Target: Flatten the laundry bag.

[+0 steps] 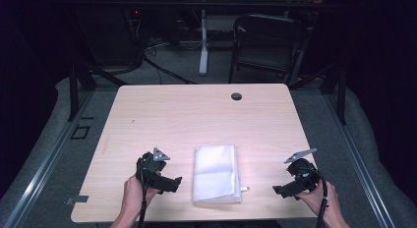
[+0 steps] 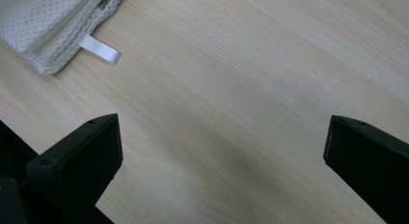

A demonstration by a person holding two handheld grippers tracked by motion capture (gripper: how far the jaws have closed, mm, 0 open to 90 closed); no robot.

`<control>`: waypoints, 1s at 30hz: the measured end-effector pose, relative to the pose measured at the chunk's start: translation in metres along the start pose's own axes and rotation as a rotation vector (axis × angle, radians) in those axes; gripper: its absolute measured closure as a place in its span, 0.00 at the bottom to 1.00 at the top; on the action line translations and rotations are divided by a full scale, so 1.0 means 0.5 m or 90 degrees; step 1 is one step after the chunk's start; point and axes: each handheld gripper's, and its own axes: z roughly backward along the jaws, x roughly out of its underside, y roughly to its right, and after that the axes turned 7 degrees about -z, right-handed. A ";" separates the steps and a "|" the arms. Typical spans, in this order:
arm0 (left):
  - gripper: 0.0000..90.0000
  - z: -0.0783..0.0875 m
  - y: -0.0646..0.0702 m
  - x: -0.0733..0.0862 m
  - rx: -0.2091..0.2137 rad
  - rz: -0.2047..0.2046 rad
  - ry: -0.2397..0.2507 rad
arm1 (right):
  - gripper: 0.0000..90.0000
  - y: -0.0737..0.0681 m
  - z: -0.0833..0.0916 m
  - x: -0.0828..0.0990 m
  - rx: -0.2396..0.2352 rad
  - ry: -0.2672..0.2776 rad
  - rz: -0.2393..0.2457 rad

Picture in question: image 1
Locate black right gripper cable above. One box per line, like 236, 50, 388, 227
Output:
308, 170, 329, 228

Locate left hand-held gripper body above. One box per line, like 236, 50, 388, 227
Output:
136, 147, 172, 192

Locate person's right hand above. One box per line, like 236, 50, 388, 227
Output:
296, 182, 343, 222

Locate dark computer tower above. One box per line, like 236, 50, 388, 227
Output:
74, 5, 144, 67

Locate black metal stand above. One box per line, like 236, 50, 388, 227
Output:
67, 57, 129, 123
288, 62, 348, 126

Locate grey tape strip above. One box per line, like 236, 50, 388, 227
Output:
63, 195, 89, 206

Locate person's left hand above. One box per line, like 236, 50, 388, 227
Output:
122, 174, 161, 216

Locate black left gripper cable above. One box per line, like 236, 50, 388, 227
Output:
137, 158, 149, 228

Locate aluminium floor rail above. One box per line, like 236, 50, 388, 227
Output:
323, 89, 398, 228
0, 89, 96, 228

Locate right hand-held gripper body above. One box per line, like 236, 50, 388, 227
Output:
283, 148, 322, 193

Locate white desk leg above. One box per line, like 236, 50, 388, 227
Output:
198, 8, 210, 77

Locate black folding chair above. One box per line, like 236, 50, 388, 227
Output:
228, 13, 310, 86

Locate white towel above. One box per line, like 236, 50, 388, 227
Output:
191, 143, 251, 204

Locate black floor cable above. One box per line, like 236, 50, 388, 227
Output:
143, 55, 199, 86

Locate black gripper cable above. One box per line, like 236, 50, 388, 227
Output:
308, 170, 329, 228
137, 158, 149, 228

